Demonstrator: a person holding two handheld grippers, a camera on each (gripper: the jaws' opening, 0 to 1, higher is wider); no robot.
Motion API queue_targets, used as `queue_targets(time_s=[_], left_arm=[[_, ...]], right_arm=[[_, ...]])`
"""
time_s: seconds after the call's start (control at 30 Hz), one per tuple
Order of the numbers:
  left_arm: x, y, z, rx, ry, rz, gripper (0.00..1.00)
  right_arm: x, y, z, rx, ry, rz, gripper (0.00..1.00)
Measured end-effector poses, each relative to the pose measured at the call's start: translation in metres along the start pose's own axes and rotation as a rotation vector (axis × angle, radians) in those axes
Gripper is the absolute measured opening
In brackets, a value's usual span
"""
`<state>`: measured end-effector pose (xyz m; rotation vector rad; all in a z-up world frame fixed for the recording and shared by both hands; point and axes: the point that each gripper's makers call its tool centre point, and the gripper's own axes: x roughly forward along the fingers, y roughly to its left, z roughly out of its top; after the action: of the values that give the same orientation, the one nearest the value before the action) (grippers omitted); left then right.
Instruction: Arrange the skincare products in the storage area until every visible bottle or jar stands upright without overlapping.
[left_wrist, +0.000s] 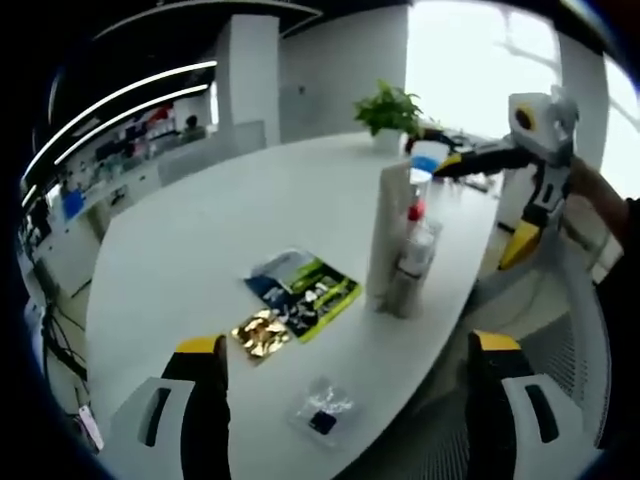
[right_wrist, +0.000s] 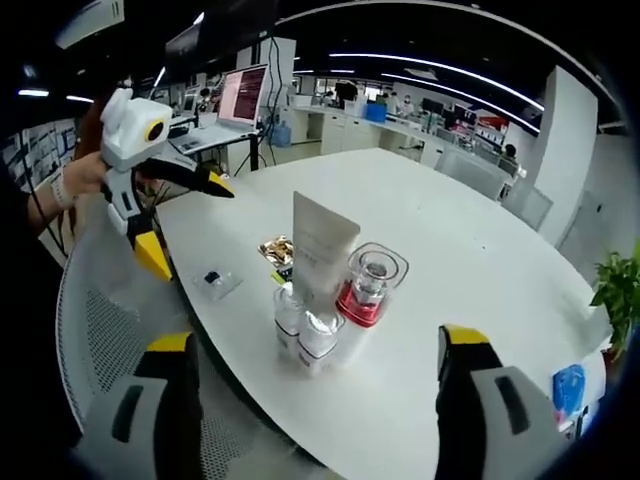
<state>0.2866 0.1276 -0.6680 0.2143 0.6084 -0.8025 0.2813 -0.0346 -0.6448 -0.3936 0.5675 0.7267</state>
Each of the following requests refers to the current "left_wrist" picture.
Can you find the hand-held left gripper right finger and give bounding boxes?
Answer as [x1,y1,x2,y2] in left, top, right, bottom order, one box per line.
[464,329,594,480]

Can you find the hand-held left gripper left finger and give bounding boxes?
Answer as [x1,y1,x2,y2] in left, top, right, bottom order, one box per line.
[102,335,232,480]

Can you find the gold skincare sachet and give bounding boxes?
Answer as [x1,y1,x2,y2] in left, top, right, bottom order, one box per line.
[230,308,292,360]

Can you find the white skincare tube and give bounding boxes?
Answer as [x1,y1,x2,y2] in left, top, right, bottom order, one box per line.
[367,162,419,314]

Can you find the clear skincare sachet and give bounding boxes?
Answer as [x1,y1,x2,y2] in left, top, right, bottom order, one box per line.
[287,377,362,446]

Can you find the green black skincare sachet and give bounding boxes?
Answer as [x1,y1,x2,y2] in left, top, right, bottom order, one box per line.
[284,254,362,345]

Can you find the person's right hand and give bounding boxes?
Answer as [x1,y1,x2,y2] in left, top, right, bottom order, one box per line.
[562,157,612,252]

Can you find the light grey mesh office chair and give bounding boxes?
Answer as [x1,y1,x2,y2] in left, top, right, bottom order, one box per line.
[349,234,619,480]

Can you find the white plant pot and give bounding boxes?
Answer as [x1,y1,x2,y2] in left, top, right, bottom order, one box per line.
[373,130,404,154]

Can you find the green potted plant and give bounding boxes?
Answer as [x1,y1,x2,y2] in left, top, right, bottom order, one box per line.
[353,79,426,137]

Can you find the white counter cabinets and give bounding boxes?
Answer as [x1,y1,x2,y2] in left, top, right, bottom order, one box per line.
[49,149,166,226]

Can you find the blue bin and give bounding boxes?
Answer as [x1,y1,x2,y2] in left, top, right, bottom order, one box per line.
[62,192,84,220]

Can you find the ceiling light strip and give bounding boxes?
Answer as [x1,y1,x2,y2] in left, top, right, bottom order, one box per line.
[53,83,210,166]
[22,59,219,176]

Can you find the black cable bundle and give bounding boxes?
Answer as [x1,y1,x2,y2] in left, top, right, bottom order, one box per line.
[39,299,92,387]

